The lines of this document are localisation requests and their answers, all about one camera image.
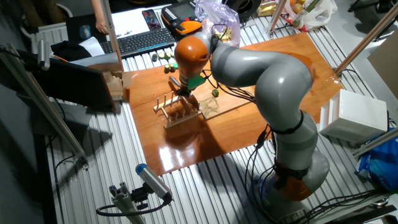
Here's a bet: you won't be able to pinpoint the short aluminium profile post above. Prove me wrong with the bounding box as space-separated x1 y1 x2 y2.
108 182 147 224

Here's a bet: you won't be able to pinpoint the small white paper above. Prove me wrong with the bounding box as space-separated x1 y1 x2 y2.
79 36 106 57

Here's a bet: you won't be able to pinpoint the black cloth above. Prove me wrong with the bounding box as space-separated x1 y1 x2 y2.
50 40 93 62

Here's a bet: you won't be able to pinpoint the silver camera with blue cap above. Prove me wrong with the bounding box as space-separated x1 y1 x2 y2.
135 162 174 203

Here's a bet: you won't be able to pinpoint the person's hand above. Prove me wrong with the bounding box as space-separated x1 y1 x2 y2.
95 19 109 35

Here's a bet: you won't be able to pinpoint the black flat monitor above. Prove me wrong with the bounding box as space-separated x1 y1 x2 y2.
17 49 116 113

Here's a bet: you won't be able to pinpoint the black floor cables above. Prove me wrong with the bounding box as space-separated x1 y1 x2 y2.
292 188 391 224

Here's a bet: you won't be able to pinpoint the brown cardboard pieces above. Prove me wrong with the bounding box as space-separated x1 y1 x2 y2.
88 60 134 103

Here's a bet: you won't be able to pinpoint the white plastic bag with fruit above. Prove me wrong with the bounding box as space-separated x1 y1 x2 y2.
281 0 338 32

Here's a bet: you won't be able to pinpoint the black computer keyboard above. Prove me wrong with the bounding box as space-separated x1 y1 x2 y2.
99 27 177 59

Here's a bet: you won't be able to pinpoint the black round roll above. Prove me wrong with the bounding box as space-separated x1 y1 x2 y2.
222 0 262 22

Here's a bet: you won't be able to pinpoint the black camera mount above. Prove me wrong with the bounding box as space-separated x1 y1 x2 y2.
130 182 150 211

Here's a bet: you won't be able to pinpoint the chopped cucumber scraps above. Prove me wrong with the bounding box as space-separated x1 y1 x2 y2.
214 26 233 43

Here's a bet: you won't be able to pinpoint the long aluminium profile bar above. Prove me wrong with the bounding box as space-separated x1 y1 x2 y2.
0 42 90 170

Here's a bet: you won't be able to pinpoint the large white paper sheet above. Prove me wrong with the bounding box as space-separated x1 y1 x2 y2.
110 6 170 40

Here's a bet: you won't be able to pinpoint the large reddish wooden board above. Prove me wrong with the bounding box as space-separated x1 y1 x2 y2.
126 32 345 177

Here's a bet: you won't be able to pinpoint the black smartphone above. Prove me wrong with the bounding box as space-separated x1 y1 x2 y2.
141 9 162 31

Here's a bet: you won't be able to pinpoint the white box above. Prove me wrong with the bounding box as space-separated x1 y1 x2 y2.
320 89 389 144

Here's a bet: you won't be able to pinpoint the silver depth camera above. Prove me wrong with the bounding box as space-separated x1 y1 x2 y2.
37 39 52 72

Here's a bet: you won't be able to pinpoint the wooden dish rack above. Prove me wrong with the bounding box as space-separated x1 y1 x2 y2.
153 90 203 129

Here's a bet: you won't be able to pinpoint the brown cardboard sheet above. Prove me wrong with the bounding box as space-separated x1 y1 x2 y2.
367 39 398 101

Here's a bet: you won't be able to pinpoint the dark computer mouse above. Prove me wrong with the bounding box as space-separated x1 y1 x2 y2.
78 24 92 40

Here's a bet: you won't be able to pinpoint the tan frame post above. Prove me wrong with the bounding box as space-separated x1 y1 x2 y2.
99 0 124 65
334 2 398 75
267 0 289 32

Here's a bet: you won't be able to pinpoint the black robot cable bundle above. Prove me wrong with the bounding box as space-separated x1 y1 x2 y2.
201 23 280 224

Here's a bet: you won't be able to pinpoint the light bamboo cutting board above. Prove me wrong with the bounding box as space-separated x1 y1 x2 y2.
198 83 253 121

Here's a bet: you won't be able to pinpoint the aluminium profile rail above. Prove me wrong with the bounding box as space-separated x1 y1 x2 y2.
352 126 398 158

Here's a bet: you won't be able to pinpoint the blue plastic bag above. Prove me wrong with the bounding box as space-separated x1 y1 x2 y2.
355 128 398 193

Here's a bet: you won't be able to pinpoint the black mouse pad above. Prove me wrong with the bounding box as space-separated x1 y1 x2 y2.
65 14 108 44

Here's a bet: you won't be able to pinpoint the black camera cable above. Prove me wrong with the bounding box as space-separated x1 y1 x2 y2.
95 198 171 218

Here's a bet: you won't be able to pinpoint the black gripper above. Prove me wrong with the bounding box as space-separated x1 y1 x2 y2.
176 86 200 110

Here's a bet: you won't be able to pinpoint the steel cleaver knife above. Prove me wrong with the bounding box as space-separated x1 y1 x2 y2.
169 75 200 116

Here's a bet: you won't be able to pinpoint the person's forearm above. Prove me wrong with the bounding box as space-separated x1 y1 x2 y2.
90 0 107 22

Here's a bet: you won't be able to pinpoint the clear plastic bag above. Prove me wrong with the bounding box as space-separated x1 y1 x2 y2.
194 0 242 47

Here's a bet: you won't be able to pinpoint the yellow snack pack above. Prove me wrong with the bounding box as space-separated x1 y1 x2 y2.
257 1 278 17

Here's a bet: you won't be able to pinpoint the white ribbed panel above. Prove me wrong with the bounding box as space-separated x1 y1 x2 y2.
20 21 70 55

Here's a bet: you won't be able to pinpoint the grey paper sheet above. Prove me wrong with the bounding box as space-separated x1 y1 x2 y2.
70 52 121 67

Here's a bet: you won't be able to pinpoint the black orange teach pendant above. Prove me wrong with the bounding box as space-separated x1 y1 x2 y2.
160 0 203 44

